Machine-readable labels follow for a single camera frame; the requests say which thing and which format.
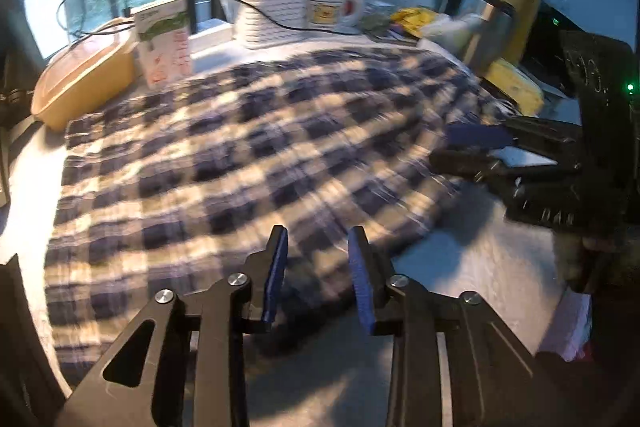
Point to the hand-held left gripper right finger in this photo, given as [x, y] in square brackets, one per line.
[361, 282]

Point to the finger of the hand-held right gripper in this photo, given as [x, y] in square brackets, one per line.
[475, 135]
[465, 163]

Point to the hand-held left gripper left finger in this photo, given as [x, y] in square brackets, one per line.
[275, 277]

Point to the plaid pants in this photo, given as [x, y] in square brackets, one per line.
[250, 167]

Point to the yellow sponge block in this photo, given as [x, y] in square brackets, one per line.
[515, 87]

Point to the stainless steel thermos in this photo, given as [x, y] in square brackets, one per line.
[492, 32]

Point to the crumpled white plastic bag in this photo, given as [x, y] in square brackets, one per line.
[450, 32]

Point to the dark monitor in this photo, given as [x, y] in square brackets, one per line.
[547, 52]

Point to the yellow snack packet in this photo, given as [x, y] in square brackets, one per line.
[412, 18]

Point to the white mug with bear print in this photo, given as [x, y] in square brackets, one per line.
[325, 9]

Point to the white slotted basket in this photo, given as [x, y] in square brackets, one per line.
[272, 12]

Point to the white power strip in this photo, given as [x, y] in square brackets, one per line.
[212, 36]

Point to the green and white milk carton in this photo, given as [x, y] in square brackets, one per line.
[165, 42]

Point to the yellow lidded container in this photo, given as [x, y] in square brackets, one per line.
[82, 77]

